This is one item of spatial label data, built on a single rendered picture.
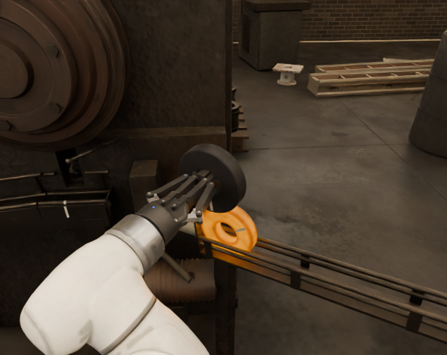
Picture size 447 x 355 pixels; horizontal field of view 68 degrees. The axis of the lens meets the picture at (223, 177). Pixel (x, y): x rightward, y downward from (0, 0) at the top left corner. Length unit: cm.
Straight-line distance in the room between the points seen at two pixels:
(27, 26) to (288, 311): 139
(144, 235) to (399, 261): 163
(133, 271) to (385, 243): 172
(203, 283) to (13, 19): 78
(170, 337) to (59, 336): 14
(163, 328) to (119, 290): 8
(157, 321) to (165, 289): 53
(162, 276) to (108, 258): 54
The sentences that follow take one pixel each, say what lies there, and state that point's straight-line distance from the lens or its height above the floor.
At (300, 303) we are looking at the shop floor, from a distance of 164.
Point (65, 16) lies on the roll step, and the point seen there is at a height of 121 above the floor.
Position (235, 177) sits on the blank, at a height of 94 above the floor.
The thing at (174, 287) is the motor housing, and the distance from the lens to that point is 102.
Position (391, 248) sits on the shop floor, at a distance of 204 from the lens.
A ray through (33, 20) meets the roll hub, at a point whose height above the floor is 121.
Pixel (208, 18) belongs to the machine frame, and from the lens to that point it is 96.
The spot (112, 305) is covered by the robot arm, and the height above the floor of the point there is 92.
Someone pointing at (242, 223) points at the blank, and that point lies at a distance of 82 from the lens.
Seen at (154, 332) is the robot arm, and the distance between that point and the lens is 49.
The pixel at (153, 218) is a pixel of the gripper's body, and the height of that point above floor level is 95.
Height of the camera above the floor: 129
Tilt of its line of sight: 33 degrees down
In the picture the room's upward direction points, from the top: straight up
